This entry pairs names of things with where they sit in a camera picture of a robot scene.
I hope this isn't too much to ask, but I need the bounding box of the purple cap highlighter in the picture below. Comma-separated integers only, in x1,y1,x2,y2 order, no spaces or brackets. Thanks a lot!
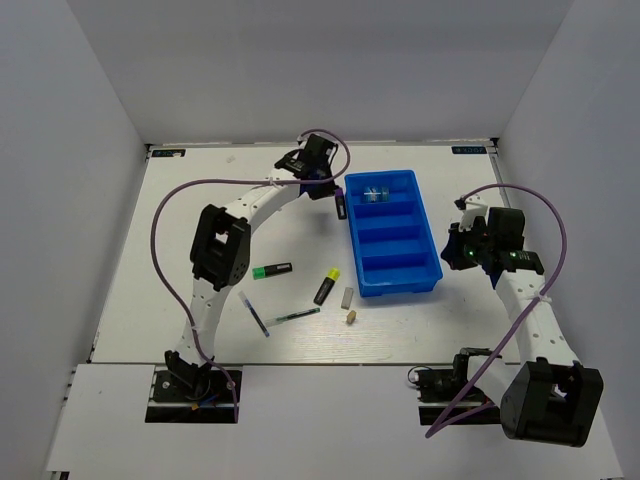
334,187,348,220

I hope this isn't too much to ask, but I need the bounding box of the blue tape box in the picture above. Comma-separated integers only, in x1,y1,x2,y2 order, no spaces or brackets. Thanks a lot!
362,185,391,204

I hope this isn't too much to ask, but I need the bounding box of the yellow cap highlighter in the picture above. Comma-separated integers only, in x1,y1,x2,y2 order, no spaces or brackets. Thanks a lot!
313,268,340,306

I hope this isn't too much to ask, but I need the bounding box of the grey eraser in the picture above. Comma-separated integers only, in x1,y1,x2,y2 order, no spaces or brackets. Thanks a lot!
341,287,354,310

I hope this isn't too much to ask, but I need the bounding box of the green cap highlighter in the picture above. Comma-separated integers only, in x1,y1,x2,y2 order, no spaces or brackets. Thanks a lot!
252,262,293,280

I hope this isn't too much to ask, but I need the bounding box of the blue pen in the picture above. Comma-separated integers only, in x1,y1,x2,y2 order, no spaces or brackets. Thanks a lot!
238,291,270,338

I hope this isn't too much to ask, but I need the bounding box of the green pen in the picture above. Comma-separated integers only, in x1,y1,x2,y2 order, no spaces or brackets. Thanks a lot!
265,307,321,328

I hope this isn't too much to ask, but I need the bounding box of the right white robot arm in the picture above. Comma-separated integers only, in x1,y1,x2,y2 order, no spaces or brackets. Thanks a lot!
441,198,604,447

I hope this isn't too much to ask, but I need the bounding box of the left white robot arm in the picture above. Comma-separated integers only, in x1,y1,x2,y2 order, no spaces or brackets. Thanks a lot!
150,130,343,399

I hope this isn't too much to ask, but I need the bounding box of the blue compartment bin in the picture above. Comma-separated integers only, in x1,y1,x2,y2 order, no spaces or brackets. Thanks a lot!
344,170,443,298

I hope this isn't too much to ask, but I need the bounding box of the right corner label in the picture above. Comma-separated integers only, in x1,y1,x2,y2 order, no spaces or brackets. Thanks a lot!
451,145,487,155

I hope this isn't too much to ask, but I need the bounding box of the corner label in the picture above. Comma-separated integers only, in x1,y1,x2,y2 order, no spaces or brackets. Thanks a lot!
451,145,487,155
151,149,186,158

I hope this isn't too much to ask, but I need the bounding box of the left corner label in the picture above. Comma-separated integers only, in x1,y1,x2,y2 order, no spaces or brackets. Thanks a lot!
151,149,186,158

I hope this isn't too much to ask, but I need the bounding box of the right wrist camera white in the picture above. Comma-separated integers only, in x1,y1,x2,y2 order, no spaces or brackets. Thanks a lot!
454,194,489,232

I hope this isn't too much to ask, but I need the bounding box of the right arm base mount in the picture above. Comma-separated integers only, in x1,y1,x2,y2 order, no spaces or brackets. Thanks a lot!
407,365,500,426

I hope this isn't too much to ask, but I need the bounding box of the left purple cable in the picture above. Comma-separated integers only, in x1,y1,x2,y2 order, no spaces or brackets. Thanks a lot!
151,128,351,424

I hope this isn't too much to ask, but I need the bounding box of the purple cable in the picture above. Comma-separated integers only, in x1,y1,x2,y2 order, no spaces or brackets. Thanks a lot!
151,128,351,424
424,183,569,440

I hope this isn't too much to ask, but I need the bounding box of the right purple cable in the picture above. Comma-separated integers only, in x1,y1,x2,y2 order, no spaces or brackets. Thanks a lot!
424,183,569,440

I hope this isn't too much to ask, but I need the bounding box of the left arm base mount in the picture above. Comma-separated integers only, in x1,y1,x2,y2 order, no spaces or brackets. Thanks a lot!
144,369,236,425

